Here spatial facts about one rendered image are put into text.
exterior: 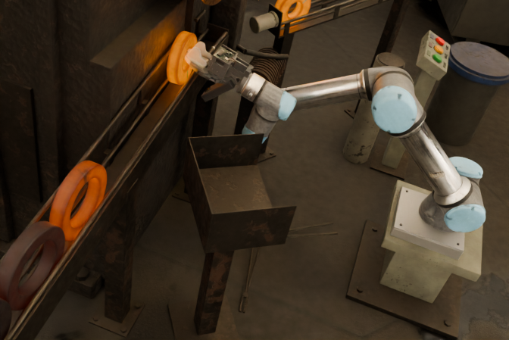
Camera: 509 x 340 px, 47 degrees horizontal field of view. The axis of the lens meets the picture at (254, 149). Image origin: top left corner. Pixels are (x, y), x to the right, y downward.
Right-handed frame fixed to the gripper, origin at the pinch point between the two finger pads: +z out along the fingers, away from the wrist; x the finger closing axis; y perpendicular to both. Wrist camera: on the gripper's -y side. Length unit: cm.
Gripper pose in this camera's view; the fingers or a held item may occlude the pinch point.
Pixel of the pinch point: (182, 52)
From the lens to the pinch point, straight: 172.3
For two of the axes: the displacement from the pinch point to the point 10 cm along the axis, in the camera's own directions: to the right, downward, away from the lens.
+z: -8.6, -5.1, -0.3
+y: 4.0, -6.3, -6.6
